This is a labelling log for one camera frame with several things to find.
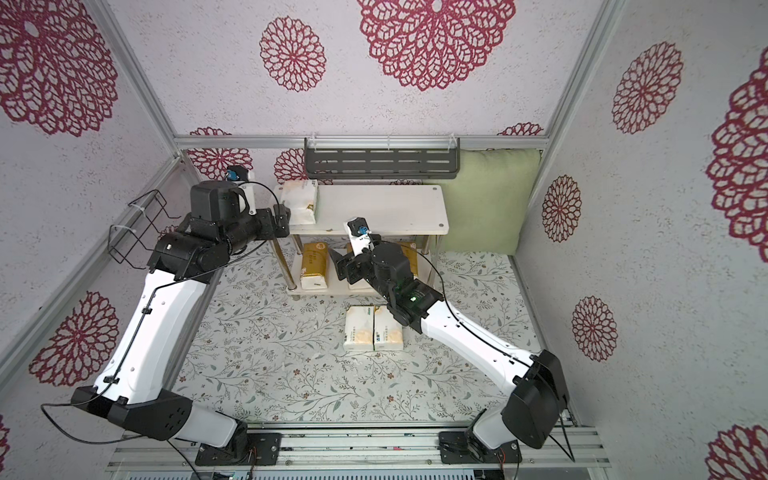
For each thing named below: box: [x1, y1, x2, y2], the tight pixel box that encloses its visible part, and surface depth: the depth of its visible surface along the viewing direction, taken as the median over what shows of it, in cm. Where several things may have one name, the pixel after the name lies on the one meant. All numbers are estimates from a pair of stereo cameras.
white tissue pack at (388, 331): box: [374, 305, 404, 351], surface depth 91 cm
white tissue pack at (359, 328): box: [344, 305, 374, 351], surface depth 92 cm
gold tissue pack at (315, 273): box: [300, 242, 329, 290], surface depth 98 cm
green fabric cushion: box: [424, 148, 541, 255], surface depth 98 cm
